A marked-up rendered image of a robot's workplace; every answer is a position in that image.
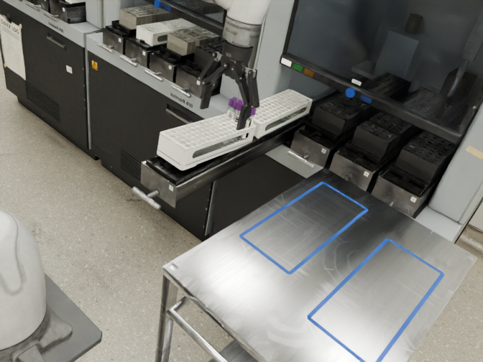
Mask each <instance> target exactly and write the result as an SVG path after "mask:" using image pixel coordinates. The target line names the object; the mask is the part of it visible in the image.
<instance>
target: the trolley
mask: <svg viewBox="0 0 483 362"><path fill-rule="evenodd" d="M476 260H477V257H476V256H474V255H473V254H470V253H469V252H468V251H466V250H464V249H463V248H461V247H459V246H457V245H456V244H454V243H452V242H450V241H449V240H447V239H446V238H444V237H442V236H440V235H438V234H437V233H435V232H434V231H432V230H431V229H429V228H426V227H425V226H423V225H422V224H420V223H419V222H417V221H415V220H413V219H412V218H410V217H408V216H406V215H405V214H403V213H401V212H400V211H398V210H396V209H394V208H393V207H391V206H390V205H388V204H387V203H384V202H383V201H381V200H379V199H378V198H376V197H375V196H373V195H371V194H369V193H368V192H366V191H364V190H363V189H361V188H359V187H357V186H356V185H354V184H352V183H351V182H349V181H347V180H345V179H344V178H342V177H340V176H339V175H337V174H336V173H334V172H332V171H331V170H328V169H327V168H325V167H324V168H323V169H321V170H319V171H318V172H316V173H315V174H313V175H311V176H310V177H308V178H306V179H305V180H303V181H302V182H299V183H298V184H296V185H295V186H293V187H292V188H290V189H289V190H286V191H285V192H283V193H282V194H280V195H278V196H277V197H276V198H273V199H272V200H271V201H269V202H267V203H265V204H264V205H262V206H260V207H259V208H258V209H256V210H254V211H252V212H251V213H249V214H247V215H246V216H244V217H243V218H241V219H239V220H238V221H236V222H234V223H232V224H231V225H230V226H228V227H226V228H225V229H223V230H221V231H219V232H218V233H216V234H215V235H213V236H212V237H210V238H208V239H206V240H205V241H203V242H202V243H200V244H198V245H197V246H195V247H193V248H192V249H190V250H189V251H186V252H185V253H184V254H182V255H180V256H179V257H177V258H176V259H173V260H172V261H171V262H169V263H167V264H166V265H164V266H163V267H162V274H163V278H162V293H161V300H160V315H159V322H158V330H157V345H156V352H155V362H168V361H169V355H170V345H171V339H172V333H173V323H174V321H175V322H176V323H177V324H178V325H179V326H180V327H181V328H182V329H184V331H185V332H186V333H187V334H189V336H190V337H191V338H192V339H194V341H195V342H197V344H199V346H200V347H202V349H204V351H205V352H207V353H208V354H209V355H210V356H211V357H212V359H211V360H210V361H209V362H409V361H410V359H411V358H412V357H413V355H414V353H415V352H416V351H417V349H418V347H419V346H420V344H421V343H422V342H423V340H424V338H425V337H426V336H427V334H428V332H429V331H430V329H431V328H432V327H433V325H434V323H435V322H436V321H437V319H438V317H439V316H440V314H441V313H442V312H443V310H444V308H445V307H446V306H447V304H448V303H449V301H450V299H451V298H452V296H453V295H454V293H455V291H456V290H457V289H458V287H459V285H460V284H461V283H462V281H463V280H464V278H465V276H466V275H467V274H468V272H469V270H470V269H471V268H472V266H473V265H474V263H475V261H476ZM178 289H179V290H180V291H182V292H183V293H184V294H185V295H186V296H187V297H183V298H182V299H181V300H179V301H178V302H176V300H177V294H178ZM188 298H189V299H191V300H192V301H193V302H194V303H195V304H196V305H197V306H198V307H200V308H201V309H202V311H204V312H205V313H206V314H207V315H208V316H209V317H210V318H211V319H212V320H213V321H214V322H216V323H217V324H218V325H219V326H220V327H221V328H222V329H223V330H224V331H226V332H227V333H228V334H229V335H230V336H231V337H232V338H233V339H234V340H233V341H231V342H230V344H228V345H227V346H226V347H225V348H224V349H223V350H221V351H220V352H218V351H217V350H216V349H215V348H214V347H213V346H212V345H211V344H209V343H208V342H207V341H206V340H205V339H204V338H203V337H202V336H201V335H200V334H199V333H198V332H197V331H196V330H195V329H194V328H192V327H191V326H190V325H189V324H188V323H187V322H186V321H185V320H184V319H183V318H182V317H181V316H180V315H179V314H178V313H177V312H178V311H179V310H181V309H183V308H184V307H186V306H187V305H189V304H190V300H189V299H188Z"/></svg>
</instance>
